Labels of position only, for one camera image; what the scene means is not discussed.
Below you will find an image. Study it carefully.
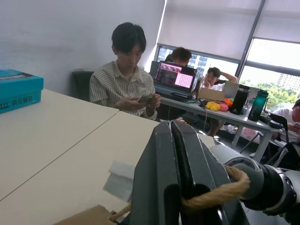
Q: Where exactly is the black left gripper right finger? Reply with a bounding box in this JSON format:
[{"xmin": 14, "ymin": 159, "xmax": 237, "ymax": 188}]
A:
[{"xmin": 172, "ymin": 120, "xmax": 249, "ymax": 225}]

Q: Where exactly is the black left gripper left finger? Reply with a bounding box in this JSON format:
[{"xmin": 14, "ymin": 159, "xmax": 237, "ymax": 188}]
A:
[{"xmin": 130, "ymin": 121, "xmax": 182, "ymax": 225}]

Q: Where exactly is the tan rope bag handle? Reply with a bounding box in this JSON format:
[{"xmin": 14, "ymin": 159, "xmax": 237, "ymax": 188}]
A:
[{"xmin": 180, "ymin": 165, "xmax": 250, "ymax": 210}]

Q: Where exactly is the brown cardboard piece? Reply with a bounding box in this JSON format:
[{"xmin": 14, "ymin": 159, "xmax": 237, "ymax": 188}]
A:
[{"xmin": 53, "ymin": 203, "xmax": 132, "ymax": 225}]

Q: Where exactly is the yellow plush toy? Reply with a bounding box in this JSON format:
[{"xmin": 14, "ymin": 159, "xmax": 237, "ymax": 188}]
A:
[{"xmin": 205, "ymin": 101, "xmax": 221, "ymax": 112}]

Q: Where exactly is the white tape patch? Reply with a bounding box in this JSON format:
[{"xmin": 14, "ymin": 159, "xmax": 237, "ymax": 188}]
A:
[{"xmin": 108, "ymin": 160, "xmax": 136, "ymax": 181}]

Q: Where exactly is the white folded cloth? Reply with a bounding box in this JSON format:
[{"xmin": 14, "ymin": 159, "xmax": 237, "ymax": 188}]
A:
[{"xmin": 102, "ymin": 173, "xmax": 135, "ymax": 203}]

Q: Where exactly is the grey office desk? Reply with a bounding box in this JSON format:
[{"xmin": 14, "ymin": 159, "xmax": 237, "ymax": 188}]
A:
[{"xmin": 159, "ymin": 93, "xmax": 283, "ymax": 163}]

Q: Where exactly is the brown cardboard box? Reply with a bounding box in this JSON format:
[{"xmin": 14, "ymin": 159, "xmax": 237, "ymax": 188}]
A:
[{"xmin": 198, "ymin": 87, "xmax": 226, "ymax": 102}]

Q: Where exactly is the black keyboard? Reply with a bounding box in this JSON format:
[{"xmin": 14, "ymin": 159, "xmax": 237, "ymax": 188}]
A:
[{"xmin": 170, "ymin": 91, "xmax": 191, "ymax": 98}]

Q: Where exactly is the black water bottle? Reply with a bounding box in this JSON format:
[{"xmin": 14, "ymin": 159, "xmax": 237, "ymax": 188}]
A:
[{"xmin": 229, "ymin": 84, "xmax": 251, "ymax": 116}]

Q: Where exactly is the silver laptop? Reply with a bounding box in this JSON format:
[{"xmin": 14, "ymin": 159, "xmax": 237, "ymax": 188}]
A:
[{"xmin": 222, "ymin": 81, "xmax": 240, "ymax": 99}]

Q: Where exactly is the dark smartphone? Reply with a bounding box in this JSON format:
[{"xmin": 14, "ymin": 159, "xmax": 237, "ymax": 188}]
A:
[{"xmin": 136, "ymin": 93, "xmax": 157, "ymax": 104}]

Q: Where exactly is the green water bottle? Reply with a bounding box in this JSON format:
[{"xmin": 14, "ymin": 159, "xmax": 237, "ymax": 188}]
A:
[{"xmin": 247, "ymin": 90, "xmax": 270, "ymax": 122}]

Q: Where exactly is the black office chair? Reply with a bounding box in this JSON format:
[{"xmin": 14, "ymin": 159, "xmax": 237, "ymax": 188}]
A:
[{"xmin": 263, "ymin": 112, "xmax": 300, "ymax": 170}]

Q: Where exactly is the person in white shirt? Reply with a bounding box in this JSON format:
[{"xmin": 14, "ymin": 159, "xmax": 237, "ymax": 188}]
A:
[{"xmin": 202, "ymin": 67, "xmax": 239, "ymax": 92}]

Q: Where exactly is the open laptop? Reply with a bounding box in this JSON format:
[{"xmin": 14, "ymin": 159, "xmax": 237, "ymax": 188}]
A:
[{"xmin": 153, "ymin": 60, "xmax": 196, "ymax": 93}]

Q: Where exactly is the man in striped shirt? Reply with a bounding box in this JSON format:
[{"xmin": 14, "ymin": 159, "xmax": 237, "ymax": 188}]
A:
[{"xmin": 89, "ymin": 22, "xmax": 162, "ymax": 121}]

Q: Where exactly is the person with phone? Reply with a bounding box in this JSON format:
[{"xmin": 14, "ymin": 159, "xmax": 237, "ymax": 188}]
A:
[{"xmin": 269, "ymin": 98, "xmax": 300, "ymax": 144}]

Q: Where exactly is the dark green chair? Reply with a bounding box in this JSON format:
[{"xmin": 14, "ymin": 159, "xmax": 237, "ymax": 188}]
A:
[{"xmin": 71, "ymin": 69, "xmax": 95, "ymax": 103}]

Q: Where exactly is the white roller blind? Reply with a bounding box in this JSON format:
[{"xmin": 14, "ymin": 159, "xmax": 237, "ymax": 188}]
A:
[{"xmin": 156, "ymin": 0, "xmax": 300, "ymax": 62}]

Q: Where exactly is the blue shoe box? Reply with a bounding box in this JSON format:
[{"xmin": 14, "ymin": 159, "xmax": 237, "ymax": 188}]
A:
[{"xmin": 0, "ymin": 69, "xmax": 45, "ymax": 114}]

